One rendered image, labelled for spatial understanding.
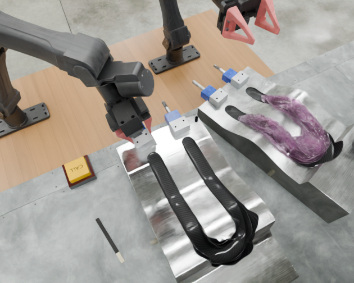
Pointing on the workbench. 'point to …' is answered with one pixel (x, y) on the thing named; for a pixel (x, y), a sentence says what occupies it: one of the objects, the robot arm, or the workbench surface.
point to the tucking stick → (110, 240)
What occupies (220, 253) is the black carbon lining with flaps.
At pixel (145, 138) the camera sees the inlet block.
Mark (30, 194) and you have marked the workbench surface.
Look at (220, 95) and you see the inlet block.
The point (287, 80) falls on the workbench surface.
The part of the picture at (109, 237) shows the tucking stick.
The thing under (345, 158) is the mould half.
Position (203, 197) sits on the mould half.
